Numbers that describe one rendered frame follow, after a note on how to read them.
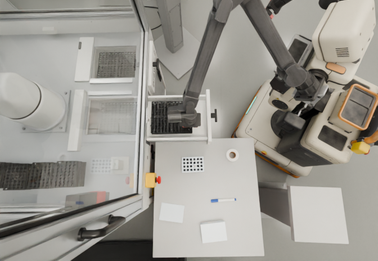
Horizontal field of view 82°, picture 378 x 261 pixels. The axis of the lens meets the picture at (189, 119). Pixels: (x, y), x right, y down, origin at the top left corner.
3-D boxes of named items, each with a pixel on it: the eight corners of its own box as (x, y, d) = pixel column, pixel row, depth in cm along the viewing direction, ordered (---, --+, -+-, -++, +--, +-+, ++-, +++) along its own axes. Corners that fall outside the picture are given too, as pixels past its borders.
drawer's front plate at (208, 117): (207, 96, 128) (209, 89, 118) (210, 144, 121) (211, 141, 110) (205, 96, 128) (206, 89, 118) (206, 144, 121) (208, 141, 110)
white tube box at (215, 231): (223, 219, 116) (224, 221, 111) (225, 237, 114) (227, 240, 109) (199, 222, 116) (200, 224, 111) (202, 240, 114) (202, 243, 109)
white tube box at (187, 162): (203, 157, 125) (203, 156, 121) (203, 171, 123) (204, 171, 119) (181, 157, 125) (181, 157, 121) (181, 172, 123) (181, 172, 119)
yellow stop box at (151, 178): (157, 172, 115) (155, 172, 108) (157, 187, 114) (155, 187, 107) (148, 172, 115) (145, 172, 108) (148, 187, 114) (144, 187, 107)
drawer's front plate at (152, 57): (155, 50, 137) (152, 40, 126) (154, 93, 129) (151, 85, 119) (152, 50, 137) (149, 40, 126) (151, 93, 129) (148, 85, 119)
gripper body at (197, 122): (179, 113, 106) (179, 109, 98) (200, 113, 106) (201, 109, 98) (179, 126, 104) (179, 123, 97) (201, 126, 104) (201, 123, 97)
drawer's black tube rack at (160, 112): (191, 104, 125) (191, 100, 119) (192, 134, 121) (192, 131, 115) (153, 105, 126) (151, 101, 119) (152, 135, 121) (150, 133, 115)
